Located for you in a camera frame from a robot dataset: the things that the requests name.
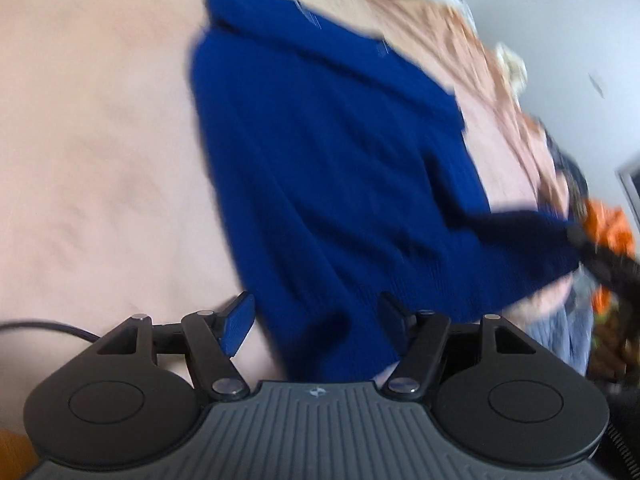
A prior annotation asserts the blue beaded sweater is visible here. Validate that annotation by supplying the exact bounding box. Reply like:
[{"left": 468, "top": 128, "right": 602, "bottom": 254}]
[{"left": 191, "top": 0, "right": 578, "bottom": 382}]

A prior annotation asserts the black clothing on pillow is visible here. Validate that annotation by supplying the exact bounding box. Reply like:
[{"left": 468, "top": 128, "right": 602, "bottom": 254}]
[{"left": 538, "top": 120, "right": 589, "bottom": 222}]

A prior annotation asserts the orange patterned cloth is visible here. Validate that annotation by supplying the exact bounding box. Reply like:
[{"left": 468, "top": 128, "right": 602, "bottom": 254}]
[{"left": 579, "top": 199, "right": 639, "bottom": 316}]

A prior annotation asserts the blue grey fabric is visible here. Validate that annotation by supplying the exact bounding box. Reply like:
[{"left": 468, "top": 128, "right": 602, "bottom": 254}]
[{"left": 524, "top": 268, "right": 597, "bottom": 375}]

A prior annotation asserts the cream fluffy cloth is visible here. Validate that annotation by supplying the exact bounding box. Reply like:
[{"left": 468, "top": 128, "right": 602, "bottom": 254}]
[{"left": 495, "top": 42, "right": 528, "bottom": 99}]

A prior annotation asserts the black cable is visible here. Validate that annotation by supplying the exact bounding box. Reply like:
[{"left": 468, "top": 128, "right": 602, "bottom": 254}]
[{"left": 0, "top": 320, "right": 104, "bottom": 345}]

